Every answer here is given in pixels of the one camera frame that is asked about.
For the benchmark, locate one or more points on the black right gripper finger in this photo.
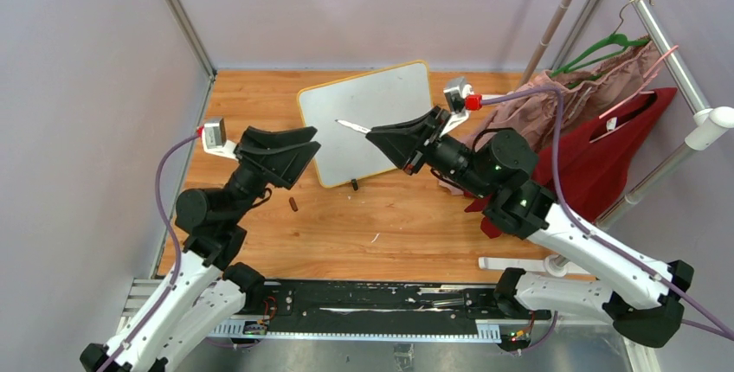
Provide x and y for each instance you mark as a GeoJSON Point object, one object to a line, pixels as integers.
{"type": "Point", "coordinates": [404, 150]}
{"type": "Point", "coordinates": [425, 124]}

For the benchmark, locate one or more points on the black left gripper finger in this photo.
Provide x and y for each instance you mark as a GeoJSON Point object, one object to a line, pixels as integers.
{"type": "Point", "coordinates": [258, 141]}
{"type": "Point", "coordinates": [301, 160]}

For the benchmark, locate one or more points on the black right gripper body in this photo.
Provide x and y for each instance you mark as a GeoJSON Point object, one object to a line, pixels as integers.
{"type": "Point", "coordinates": [444, 155]}

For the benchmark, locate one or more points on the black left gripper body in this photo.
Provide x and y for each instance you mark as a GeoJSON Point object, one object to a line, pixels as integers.
{"type": "Point", "coordinates": [250, 169]}

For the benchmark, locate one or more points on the yellow framed whiteboard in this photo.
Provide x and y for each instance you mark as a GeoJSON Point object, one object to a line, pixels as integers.
{"type": "Point", "coordinates": [383, 97]}

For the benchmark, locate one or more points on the brown marker cap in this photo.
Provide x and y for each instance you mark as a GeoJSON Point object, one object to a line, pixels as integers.
{"type": "Point", "coordinates": [293, 204]}

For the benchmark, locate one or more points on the brown whiteboard marker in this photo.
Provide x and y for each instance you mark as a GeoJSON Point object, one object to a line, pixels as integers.
{"type": "Point", "coordinates": [355, 127]}

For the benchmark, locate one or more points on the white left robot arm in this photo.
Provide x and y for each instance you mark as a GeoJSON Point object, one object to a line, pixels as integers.
{"type": "Point", "coordinates": [189, 266]}

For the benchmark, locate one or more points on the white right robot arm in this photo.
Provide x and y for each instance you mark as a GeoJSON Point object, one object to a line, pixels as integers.
{"type": "Point", "coordinates": [637, 295]}

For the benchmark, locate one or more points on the red garment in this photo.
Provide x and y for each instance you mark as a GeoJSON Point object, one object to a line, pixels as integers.
{"type": "Point", "coordinates": [593, 175]}

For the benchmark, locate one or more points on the pink clothes hanger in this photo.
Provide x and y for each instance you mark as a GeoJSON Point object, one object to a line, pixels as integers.
{"type": "Point", "coordinates": [610, 120]}

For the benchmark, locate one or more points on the green clothes hanger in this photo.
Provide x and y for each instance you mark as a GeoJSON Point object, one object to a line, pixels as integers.
{"type": "Point", "coordinates": [616, 38]}

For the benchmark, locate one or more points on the pink garment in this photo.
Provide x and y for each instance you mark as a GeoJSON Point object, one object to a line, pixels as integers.
{"type": "Point", "coordinates": [586, 95]}

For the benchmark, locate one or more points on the metal clothes rack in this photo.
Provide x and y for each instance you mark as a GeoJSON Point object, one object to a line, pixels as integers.
{"type": "Point", "coordinates": [711, 123]}

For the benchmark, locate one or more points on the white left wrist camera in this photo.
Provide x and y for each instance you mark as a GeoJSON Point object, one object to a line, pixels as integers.
{"type": "Point", "coordinates": [214, 138]}

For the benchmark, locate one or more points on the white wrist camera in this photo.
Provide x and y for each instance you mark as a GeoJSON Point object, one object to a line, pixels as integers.
{"type": "Point", "coordinates": [455, 93]}
{"type": "Point", "coordinates": [214, 138]}

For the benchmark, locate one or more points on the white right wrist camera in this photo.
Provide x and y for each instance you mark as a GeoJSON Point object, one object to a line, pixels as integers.
{"type": "Point", "coordinates": [455, 93]}

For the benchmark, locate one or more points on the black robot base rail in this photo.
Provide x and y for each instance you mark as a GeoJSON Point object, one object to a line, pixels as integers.
{"type": "Point", "coordinates": [343, 311]}

